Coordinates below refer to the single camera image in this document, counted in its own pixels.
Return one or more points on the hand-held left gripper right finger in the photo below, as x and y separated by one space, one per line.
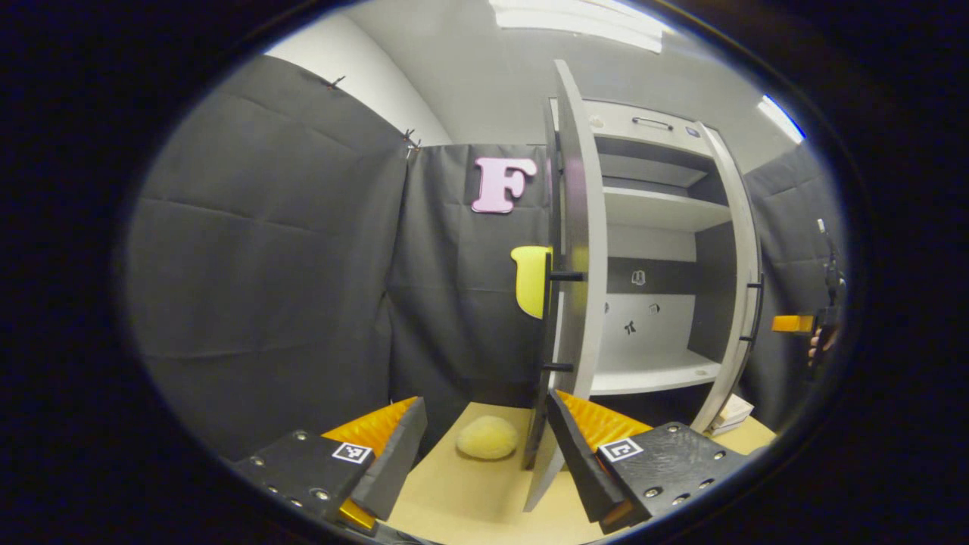
579 462

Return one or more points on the black backdrop clip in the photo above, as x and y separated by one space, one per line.
412 142
337 81

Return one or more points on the grey cabinet door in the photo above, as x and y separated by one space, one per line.
746 250
587 227

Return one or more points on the grey cabinet drawer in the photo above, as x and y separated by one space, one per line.
613 132

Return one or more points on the yellow round sponge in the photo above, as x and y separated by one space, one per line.
488 437

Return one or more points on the black backdrop cloth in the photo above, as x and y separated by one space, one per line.
265 265

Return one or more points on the pale cover book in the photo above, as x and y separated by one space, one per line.
733 412

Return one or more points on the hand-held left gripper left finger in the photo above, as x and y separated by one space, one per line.
397 462

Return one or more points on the grey cabinet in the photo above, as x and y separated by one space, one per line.
651 371

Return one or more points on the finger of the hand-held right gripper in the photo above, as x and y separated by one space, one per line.
791 324

